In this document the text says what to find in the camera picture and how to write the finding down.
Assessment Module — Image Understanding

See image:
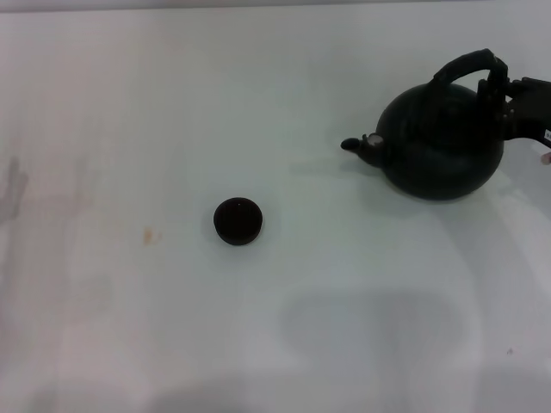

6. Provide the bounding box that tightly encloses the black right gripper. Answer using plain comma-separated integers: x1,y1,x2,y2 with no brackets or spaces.
476,64,551,151

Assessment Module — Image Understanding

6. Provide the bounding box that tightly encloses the small black teacup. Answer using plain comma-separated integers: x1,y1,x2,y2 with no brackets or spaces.
213,196,264,247

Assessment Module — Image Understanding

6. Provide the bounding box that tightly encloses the black round teapot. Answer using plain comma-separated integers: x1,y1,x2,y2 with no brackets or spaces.
339,47,509,201

